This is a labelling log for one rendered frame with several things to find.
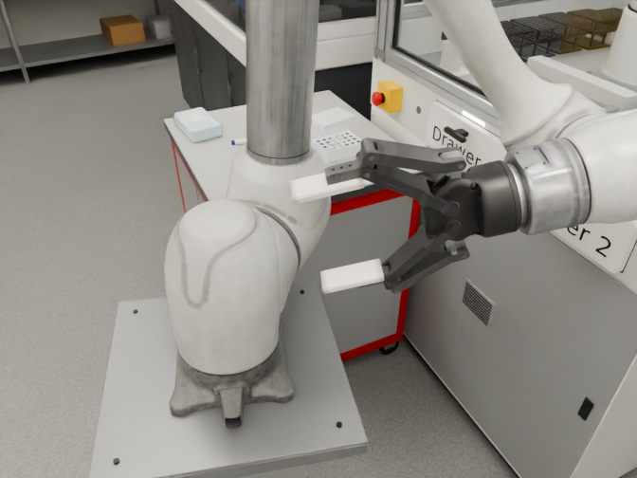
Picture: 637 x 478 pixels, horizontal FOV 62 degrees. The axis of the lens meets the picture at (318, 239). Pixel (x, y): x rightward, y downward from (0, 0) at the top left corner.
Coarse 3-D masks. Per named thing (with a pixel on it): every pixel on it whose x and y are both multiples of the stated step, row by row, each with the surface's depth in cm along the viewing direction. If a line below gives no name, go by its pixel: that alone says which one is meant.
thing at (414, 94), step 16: (384, 64) 153; (384, 80) 155; (400, 80) 147; (416, 96) 142; (432, 96) 136; (384, 112) 159; (400, 112) 151; (416, 112) 144; (416, 128) 146; (496, 128) 117; (624, 272) 97
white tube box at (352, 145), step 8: (328, 136) 148; (336, 136) 148; (344, 136) 148; (352, 136) 149; (312, 144) 146; (320, 144) 145; (344, 144) 144; (352, 144) 143; (320, 152) 143; (328, 152) 140; (336, 152) 141; (344, 152) 143; (352, 152) 144; (328, 160) 142; (336, 160) 143
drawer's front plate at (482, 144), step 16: (432, 112) 134; (448, 112) 129; (432, 128) 136; (464, 128) 124; (480, 128) 121; (432, 144) 138; (464, 144) 126; (480, 144) 121; (496, 144) 116; (480, 160) 122
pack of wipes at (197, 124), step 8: (184, 112) 159; (192, 112) 159; (200, 112) 159; (176, 120) 158; (184, 120) 154; (192, 120) 154; (200, 120) 154; (208, 120) 154; (216, 120) 154; (184, 128) 154; (192, 128) 150; (200, 128) 151; (208, 128) 151; (216, 128) 153; (192, 136) 150; (200, 136) 151; (208, 136) 153; (216, 136) 154
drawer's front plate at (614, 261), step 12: (564, 228) 105; (588, 228) 99; (600, 228) 97; (612, 228) 94; (624, 228) 92; (636, 228) 90; (576, 240) 103; (588, 240) 100; (600, 240) 98; (612, 240) 95; (624, 240) 93; (588, 252) 101; (612, 252) 96; (624, 252) 94; (600, 264) 99; (612, 264) 96; (624, 264) 96
